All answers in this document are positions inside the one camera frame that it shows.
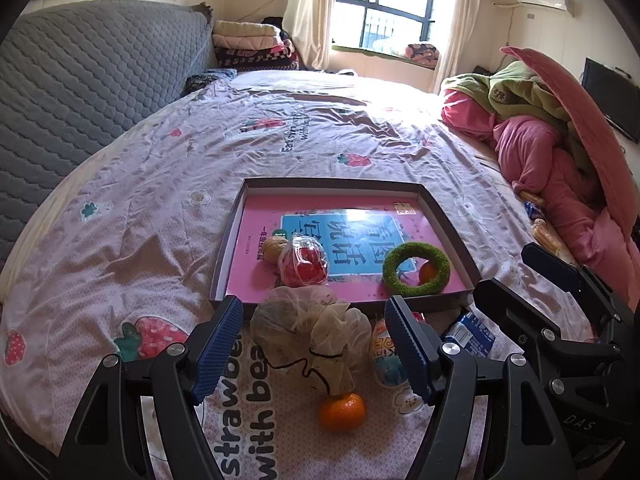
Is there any blue and white toy egg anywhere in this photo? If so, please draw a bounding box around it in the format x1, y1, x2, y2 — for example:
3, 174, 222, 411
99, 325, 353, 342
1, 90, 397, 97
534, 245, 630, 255
369, 318, 408, 388

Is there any blue snack packet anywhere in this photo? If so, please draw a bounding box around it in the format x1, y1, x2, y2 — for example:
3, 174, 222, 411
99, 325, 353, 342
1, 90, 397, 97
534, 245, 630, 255
442, 312, 496, 358

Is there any orange tangerine with stem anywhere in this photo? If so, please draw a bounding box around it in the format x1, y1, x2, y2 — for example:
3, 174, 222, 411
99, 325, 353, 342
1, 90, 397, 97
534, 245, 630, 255
419, 261, 439, 285

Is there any beige mesh drawstring pouch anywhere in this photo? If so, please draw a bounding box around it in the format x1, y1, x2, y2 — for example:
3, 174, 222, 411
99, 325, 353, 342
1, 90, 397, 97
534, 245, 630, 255
250, 285, 372, 396

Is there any green fuzzy ring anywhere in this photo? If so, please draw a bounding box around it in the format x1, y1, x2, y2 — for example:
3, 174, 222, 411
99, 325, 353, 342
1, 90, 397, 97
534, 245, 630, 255
382, 242, 452, 297

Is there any orange tangerine without stem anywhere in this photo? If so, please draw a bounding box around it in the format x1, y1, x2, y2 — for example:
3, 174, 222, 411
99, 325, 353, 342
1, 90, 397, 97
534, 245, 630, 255
318, 392, 368, 434

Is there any walnut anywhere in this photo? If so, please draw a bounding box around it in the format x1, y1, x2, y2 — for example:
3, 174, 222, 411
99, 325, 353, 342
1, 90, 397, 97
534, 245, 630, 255
262, 235, 288, 264

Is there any red toy egg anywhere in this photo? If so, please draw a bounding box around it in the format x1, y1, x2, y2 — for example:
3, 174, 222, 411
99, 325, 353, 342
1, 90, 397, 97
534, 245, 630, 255
278, 233, 329, 287

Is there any dark cardboard box tray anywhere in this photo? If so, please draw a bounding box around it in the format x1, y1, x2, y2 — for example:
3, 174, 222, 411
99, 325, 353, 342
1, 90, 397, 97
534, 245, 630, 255
209, 178, 480, 318

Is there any pink strawberry print bedsheet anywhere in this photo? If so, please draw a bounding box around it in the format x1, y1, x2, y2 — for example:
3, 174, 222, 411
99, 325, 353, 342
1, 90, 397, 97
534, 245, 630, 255
0, 69, 597, 480

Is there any pink and blue book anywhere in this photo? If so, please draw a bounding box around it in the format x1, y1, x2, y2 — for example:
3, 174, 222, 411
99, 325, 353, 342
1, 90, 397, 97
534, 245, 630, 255
215, 190, 471, 304

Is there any yellow snack packet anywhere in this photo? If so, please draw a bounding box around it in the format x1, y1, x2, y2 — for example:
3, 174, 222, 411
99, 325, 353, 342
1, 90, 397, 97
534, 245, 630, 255
532, 218, 576, 266

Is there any small blue candy wrapper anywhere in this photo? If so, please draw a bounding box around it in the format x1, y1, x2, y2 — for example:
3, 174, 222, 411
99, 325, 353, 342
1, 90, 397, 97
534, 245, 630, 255
524, 200, 544, 222

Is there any pink crumpled duvet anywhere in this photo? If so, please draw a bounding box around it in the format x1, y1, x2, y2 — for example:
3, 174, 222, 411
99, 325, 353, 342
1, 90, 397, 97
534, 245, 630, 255
439, 88, 640, 311

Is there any dark cloth near headboard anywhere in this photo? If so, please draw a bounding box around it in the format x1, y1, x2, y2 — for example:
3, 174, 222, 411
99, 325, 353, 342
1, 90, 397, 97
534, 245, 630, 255
183, 68, 238, 96

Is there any green blanket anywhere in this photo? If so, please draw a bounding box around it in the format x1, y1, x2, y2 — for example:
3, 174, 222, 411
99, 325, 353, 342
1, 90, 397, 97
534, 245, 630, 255
440, 61, 596, 174

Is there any patterned cushion on windowsill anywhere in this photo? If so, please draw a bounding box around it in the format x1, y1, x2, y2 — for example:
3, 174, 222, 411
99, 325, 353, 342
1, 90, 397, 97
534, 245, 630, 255
405, 42, 439, 70

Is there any stack of folded blankets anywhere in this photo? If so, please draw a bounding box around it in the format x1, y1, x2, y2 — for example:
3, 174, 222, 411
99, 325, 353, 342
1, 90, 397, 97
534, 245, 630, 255
213, 16, 302, 72

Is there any grey quilted headboard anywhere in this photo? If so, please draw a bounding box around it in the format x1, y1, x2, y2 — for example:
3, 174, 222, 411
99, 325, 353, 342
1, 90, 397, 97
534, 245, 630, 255
1, 0, 215, 259

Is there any black television screen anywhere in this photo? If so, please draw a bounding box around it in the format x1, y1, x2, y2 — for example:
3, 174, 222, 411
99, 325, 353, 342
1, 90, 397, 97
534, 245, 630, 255
582, 58, 640, 143

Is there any cream left curtain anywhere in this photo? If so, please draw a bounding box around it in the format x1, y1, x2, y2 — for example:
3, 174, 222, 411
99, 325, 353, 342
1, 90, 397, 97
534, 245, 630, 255
283, 0, 335, 70

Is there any cream curtain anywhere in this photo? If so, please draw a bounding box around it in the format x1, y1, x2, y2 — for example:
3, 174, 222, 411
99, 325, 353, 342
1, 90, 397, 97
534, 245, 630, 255
432, 0, 480, 93
283, 0, 335, 70

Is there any cream right curtain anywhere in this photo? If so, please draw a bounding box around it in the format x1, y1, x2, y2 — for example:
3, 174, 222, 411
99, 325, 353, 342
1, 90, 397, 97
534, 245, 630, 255
432, 0, 480, 93

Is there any window with black frame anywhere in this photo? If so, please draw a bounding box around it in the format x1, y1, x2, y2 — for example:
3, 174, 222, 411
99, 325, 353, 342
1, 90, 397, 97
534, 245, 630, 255
331, 0, 435, 56

